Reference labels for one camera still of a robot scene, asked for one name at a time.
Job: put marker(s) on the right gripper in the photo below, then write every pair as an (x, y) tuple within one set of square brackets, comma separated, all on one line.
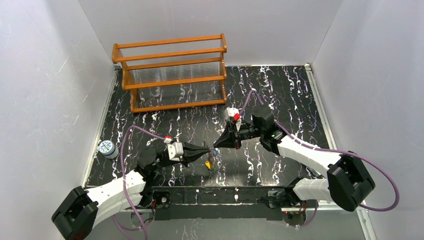
[(236, 136)]

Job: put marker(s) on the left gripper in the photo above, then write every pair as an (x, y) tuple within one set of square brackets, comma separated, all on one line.
[(163, 160)]

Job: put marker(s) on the silver keyring holder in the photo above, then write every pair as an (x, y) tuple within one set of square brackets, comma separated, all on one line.
[(210, 156)]

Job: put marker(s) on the yellow key tag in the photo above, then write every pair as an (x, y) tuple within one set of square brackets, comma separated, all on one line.
[(208, 165)]

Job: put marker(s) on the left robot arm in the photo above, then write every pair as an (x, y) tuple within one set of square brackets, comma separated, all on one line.
[(83, 209)]

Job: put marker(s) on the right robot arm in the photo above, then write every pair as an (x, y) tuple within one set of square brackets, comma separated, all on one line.
[(345, 179)]

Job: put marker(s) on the orange wooden shelf rack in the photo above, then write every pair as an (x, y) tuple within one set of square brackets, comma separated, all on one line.
[(173, 73)]

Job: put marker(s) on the blue white tape roll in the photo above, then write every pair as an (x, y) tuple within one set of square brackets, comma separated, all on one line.
[(108, 149)]

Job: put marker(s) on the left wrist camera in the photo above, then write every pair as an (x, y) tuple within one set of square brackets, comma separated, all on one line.
[(174, 148)]

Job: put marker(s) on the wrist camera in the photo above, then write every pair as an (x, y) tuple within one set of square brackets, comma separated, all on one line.
[(232, 115), (174, 148)]

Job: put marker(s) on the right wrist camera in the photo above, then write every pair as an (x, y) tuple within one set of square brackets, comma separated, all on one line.
[(232, 115)]

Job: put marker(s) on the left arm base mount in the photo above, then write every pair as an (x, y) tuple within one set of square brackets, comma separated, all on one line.
[(154, 199)]

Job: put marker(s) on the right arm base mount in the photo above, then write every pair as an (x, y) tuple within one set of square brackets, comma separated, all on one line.
[(280, 198)]

